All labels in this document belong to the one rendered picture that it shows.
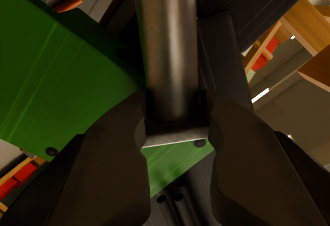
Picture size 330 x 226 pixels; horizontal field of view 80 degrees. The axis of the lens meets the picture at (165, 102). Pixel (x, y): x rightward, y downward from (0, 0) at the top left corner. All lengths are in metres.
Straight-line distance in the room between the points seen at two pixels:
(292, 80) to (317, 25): 6.74
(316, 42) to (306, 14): 0.11
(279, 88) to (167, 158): 7.54
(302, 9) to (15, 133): 0.92
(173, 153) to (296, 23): 0.83
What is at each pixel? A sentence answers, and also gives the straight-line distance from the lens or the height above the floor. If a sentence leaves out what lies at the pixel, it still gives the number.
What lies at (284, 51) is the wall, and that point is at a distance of 9.52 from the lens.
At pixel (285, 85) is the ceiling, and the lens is 7.69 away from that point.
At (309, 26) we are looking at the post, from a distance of 0.96.
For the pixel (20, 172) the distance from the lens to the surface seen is 5.65.
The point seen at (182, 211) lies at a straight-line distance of 0.20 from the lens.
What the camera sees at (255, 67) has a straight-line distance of 3.53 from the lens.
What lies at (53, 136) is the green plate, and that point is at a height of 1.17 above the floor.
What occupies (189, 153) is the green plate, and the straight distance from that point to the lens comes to 0.18.
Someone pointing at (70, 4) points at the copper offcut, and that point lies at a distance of 0.59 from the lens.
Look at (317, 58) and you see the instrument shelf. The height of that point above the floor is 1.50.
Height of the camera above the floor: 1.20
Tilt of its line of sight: 6 degrees up
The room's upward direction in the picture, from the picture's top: 132 degrees clockwise
